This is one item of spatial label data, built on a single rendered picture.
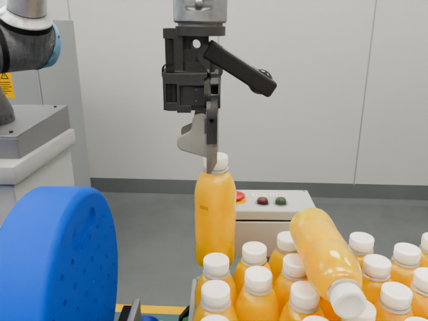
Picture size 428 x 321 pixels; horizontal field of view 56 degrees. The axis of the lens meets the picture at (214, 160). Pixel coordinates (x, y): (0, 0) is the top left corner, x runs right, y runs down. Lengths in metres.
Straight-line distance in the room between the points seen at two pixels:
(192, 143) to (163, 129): 2.78
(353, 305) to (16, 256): 0.37
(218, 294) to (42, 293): 0.23
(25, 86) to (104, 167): 1.55
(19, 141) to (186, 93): 0.48
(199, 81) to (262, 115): 2.72
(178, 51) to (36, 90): 1.66
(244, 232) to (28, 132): 0.53
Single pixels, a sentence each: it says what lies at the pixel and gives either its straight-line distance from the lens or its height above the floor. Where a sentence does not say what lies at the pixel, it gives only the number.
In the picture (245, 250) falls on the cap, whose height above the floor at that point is 1.09.
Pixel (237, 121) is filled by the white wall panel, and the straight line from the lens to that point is 3.28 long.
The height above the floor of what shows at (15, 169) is 1.14.
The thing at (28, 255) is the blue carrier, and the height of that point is 1.21.
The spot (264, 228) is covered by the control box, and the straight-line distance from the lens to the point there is 0.76.
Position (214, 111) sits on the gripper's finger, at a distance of 0.56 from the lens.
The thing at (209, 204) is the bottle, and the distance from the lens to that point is 0.62.
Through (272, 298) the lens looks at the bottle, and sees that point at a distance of 0.60.
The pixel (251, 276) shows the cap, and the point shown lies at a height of 1.09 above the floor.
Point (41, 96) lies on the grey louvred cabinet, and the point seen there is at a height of 1.08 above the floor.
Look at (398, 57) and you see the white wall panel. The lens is 3.42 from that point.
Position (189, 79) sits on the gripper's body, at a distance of 0.56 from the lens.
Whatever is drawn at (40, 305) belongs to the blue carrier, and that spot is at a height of 1.17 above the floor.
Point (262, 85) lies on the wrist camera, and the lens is 0.59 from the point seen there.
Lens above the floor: 1.42
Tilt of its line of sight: 19 degrees down
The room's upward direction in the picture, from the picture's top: straight up
